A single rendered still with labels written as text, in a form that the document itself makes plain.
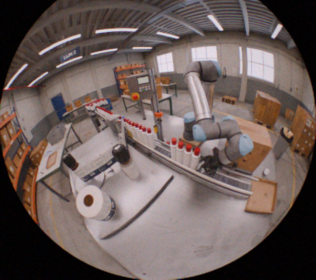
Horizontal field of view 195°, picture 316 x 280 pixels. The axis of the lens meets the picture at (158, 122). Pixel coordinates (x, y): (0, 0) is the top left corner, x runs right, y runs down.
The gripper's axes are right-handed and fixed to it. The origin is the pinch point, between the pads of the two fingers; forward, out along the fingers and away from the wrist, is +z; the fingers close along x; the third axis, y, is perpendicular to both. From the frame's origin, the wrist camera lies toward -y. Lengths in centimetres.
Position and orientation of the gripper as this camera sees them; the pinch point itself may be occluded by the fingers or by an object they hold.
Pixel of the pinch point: (199, 165)
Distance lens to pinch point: 63.8
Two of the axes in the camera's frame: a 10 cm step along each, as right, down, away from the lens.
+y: -6.4, 4.7, -6.0
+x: 7.2, 6.4, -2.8
